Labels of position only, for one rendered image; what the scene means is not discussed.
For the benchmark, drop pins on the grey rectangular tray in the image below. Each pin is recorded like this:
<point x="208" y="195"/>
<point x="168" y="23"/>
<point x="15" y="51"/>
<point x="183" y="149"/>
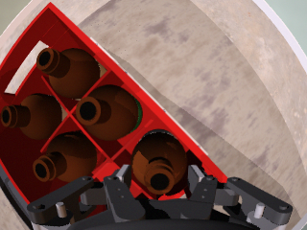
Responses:
<point x="15" y="199"/>

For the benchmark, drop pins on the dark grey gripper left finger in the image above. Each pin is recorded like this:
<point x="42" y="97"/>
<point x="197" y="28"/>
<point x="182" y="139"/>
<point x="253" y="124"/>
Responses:
<point x="55" y="211"/>

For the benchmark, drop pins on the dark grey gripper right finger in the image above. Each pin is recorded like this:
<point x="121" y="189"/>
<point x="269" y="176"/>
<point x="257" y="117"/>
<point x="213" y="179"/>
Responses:
<point x="260" y="209"/>

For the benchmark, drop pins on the brown glass bottle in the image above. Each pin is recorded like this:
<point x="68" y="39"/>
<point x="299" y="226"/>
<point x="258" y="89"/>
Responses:
<point x="68" y="156"/>
<point x="72" y="72"/>
<point x="109" y="112"/>
<point x="37" y="116"/>
<point x="153" y="158"/>

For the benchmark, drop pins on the red bottle crate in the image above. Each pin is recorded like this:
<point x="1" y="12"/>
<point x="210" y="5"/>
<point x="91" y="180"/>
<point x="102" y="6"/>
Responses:
<point x="19" y="152"/>

